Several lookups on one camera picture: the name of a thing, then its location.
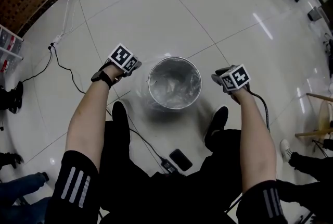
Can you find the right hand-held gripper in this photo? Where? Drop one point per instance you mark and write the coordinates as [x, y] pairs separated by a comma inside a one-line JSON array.
[[235, 78]]

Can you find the small grey floor box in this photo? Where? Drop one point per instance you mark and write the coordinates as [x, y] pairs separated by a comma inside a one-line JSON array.
[[314, 14]]

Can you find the person's black trousers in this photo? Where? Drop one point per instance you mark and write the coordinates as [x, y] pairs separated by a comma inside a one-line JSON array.
[[117, 144]]

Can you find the wooden chair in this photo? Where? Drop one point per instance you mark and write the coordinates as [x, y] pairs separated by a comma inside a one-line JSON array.
[[316, 133]]

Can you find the black phone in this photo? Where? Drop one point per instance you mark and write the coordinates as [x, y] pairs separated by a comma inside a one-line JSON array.
[[180, 160]]

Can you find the black power adapter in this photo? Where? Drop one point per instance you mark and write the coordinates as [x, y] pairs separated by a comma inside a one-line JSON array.
[[169, 165]]

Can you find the black tripod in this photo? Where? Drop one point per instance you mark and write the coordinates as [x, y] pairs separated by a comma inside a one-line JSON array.
[[325, 146]]

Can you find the person's right forearm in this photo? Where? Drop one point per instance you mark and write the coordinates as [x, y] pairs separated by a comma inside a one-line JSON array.
[[256, 144]]

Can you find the clear water jug red label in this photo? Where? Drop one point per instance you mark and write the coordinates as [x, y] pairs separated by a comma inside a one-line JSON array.
[[6, 65], [10, 42]]

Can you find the black smartwatch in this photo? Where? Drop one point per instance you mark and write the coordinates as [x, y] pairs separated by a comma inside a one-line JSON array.
[[102, 78]]

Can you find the person's black shoe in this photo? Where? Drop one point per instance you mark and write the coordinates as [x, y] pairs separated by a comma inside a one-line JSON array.
[[119, 112], [217, 120]]

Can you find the person's black striped shirt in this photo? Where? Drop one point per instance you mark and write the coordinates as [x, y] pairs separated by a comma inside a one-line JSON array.
[[54, 207]]

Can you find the person's right black shoe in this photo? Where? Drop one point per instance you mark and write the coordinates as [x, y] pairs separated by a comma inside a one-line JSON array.
[[217, 120]]

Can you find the person's left forearm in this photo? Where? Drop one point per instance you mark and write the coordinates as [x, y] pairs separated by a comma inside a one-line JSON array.
[[86, 124]]

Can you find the person's left black shoe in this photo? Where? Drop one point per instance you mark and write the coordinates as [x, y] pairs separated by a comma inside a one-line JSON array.
[[119, 112]]

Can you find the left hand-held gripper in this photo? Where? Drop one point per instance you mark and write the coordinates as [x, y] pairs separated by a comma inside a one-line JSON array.
[[121, 55]]

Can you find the clear plastic bag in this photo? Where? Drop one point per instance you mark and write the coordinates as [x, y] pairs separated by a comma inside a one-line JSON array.
[[182, 79]]

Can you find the white power strip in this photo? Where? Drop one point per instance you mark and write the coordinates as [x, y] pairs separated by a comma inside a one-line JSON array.
[[57, 41]]

